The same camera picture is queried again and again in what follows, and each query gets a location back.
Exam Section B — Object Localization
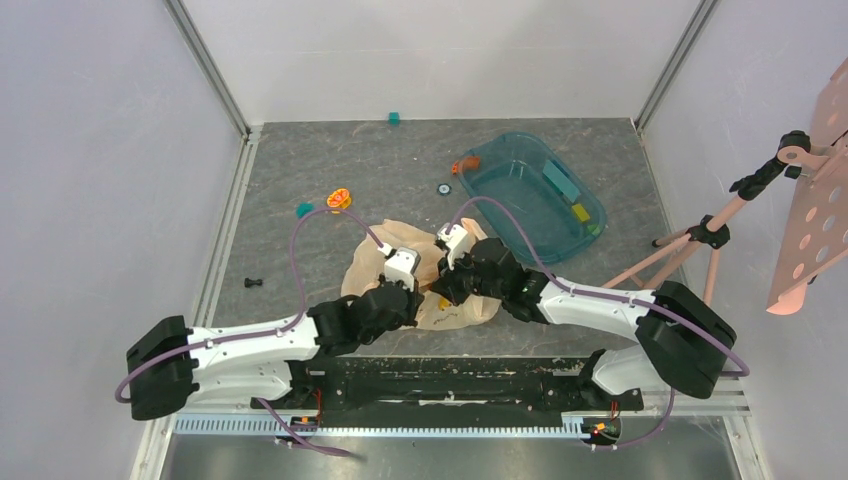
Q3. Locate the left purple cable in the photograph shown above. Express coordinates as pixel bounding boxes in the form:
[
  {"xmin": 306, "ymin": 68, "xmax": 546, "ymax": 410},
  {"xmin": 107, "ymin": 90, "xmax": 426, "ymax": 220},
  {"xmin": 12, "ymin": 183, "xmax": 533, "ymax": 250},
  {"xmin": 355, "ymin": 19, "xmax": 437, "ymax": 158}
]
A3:
[{"xmin": 113, "ymin": 207, "xmax": 399, "ymax": 458}]

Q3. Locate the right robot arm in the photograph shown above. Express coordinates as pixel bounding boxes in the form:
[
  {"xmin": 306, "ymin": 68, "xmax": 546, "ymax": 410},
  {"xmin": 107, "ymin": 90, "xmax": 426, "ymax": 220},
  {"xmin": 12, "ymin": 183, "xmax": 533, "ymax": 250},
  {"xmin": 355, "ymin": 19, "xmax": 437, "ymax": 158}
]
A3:
[{"xmin": 431, "ymin": 238, "xmax": 737, "ymax": 408}]

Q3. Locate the black base frame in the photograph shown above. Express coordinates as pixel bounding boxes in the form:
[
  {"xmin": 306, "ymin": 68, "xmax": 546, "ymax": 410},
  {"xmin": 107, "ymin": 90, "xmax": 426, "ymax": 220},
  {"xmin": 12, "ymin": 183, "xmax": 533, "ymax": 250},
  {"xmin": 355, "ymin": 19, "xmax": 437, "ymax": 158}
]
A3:
[{"xmin": 270, "ymin": 356, "xmax": 644, "ymax": 412}]

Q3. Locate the pink tripod stand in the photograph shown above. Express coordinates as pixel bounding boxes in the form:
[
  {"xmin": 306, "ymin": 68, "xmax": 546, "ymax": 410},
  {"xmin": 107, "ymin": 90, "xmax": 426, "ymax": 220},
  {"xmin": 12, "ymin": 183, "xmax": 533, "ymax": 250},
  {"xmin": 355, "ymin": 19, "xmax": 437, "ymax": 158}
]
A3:
[{"xmin": 603, "ymin": 130, "xmax": 812, "ymax": 305}]

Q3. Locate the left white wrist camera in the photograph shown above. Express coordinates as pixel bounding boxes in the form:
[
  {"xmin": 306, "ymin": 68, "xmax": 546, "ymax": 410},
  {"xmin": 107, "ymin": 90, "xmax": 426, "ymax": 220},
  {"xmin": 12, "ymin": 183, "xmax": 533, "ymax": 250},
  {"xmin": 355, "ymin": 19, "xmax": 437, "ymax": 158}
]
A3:
[{"xmin": 383, "ymin": 247, "xmax": 421, "ymax": 292}]

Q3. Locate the aluminium rail frame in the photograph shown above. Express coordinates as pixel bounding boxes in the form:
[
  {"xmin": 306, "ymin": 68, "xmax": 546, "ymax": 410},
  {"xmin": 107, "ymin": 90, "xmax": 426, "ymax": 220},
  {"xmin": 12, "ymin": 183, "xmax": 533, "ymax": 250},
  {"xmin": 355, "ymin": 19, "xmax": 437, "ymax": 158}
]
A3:
[{"xmin": 129, "ymin": 0, "xmax": 773, "ymax": 480}]

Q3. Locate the pink perforated panel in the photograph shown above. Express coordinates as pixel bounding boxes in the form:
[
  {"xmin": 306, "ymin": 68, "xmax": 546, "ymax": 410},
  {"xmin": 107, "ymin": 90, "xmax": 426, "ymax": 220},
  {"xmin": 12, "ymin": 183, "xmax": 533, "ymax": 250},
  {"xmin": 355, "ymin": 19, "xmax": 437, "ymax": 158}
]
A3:
[{"xmin": 767, "ymin": 62, "xmax": 847, "ymax": 315}]

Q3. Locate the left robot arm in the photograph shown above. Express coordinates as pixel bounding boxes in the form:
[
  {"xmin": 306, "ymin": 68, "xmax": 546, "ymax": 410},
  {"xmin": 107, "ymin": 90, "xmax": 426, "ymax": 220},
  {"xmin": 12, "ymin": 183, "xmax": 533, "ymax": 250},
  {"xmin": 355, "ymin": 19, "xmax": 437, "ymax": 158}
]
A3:
[{"xmin": 115, "ymin": 277, "xmax": 424, "ymax": 421}]

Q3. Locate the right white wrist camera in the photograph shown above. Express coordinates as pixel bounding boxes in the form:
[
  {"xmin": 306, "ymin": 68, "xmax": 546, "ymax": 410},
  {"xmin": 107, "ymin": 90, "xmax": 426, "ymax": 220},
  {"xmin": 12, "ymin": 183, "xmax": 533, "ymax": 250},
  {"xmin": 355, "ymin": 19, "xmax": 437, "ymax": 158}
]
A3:
[{"xmin": 435, "ymin": 223, "xmax": 474, "ymax": 270}]

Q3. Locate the yellow wedge block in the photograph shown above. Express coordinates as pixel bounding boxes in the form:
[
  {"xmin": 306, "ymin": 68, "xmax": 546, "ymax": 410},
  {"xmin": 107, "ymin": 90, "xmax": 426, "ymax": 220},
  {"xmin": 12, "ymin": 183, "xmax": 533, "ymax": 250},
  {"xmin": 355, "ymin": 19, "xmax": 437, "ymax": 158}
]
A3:
[{"xmin": 571, "ymin": 203, "xmax": 591, "ymax": 223}]

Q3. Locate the orange plastic bag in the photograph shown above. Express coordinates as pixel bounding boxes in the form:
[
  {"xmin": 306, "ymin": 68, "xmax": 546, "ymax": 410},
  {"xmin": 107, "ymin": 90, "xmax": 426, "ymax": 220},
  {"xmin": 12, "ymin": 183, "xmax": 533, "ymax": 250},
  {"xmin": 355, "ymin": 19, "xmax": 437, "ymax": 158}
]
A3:
[{"xmin": 340, "ymin": 220, "xmax": 501, "ymax": 331}]

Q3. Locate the blue lego brick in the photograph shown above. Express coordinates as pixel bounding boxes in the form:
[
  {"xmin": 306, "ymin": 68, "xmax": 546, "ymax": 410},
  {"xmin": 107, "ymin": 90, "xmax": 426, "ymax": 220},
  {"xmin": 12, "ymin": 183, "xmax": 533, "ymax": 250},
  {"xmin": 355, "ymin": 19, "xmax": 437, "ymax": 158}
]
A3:
[{"xmin": 542, "ymin": 161, "xmax": 580, "ymax": 204}]

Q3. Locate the yellow butterfly toy block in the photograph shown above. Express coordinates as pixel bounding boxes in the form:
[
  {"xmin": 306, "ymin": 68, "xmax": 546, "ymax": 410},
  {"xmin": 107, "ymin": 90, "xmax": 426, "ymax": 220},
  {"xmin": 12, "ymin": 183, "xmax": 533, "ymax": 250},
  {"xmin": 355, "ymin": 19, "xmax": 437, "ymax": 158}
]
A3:
[{"xmin": 326, "ymin": 188, "xmax": 352, "ymax": 213}]

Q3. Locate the orange curved toy piece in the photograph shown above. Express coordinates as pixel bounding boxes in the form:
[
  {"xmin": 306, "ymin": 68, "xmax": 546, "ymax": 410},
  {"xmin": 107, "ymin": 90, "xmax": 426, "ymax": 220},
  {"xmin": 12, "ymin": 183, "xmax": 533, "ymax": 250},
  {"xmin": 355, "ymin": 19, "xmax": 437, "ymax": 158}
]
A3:
[{"xmin": 451, "ymin": 156, "xmax": 481, "ymax": 175}]

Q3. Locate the teal triangular block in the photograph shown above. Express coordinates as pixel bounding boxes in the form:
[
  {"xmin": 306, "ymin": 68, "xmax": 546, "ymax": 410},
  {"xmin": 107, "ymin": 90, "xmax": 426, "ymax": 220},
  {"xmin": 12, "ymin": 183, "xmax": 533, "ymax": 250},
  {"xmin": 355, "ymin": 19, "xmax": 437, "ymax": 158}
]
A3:
[{"xmin": 295, "ymin": 203, "xmax": 315, "ymax": 219}]

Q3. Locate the purple cable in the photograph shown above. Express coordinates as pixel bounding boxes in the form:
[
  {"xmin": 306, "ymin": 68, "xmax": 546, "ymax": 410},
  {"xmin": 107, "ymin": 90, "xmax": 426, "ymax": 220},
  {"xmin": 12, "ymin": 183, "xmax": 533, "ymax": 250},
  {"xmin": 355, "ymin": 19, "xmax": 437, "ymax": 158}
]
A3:
[
  {"xmin": 443, "ymin": 195, "xmax": 751, "ymax": 452},
  {"xmin": 113, "ymin": 207, "xmax": 399, "ymax": 458}
]

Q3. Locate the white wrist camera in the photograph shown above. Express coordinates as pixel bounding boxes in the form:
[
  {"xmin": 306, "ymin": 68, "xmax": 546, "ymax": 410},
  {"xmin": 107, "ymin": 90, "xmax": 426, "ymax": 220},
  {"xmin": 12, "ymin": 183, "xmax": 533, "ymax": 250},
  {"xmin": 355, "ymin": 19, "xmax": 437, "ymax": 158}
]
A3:
[
  {"xmin": 435, "ymin": 223, "xmax": 474, "ymax": 270},
  {"xmin": 383, "ymin": 247, "xmax": 421, "ymax": 292}
]

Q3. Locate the small black knob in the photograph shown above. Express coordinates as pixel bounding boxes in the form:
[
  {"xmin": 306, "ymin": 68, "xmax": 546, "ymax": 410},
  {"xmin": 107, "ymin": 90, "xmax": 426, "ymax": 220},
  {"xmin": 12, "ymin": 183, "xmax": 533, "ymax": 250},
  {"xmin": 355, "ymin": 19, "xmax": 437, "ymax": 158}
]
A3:
[{"xmin": 243, "ymin": 278, "xmax": 264, "ymax": 288}]

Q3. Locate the teal transparent plastic tub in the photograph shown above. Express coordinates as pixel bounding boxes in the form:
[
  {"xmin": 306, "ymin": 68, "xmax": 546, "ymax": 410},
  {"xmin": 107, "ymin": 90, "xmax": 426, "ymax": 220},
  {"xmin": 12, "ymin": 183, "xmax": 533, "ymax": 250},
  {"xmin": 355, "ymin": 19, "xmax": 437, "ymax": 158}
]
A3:
[{"xmin": 457, "ymin": 132, "xmax": 607, "ymax": 265}]

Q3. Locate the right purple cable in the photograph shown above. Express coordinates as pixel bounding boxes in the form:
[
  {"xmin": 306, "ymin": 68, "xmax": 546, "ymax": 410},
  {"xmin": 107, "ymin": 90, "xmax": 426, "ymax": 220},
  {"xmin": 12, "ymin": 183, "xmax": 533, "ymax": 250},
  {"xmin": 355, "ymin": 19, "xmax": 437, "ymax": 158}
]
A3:
[{"xmin": 443, "ymin": 195, "xmax": 751, "ymax": 452}]

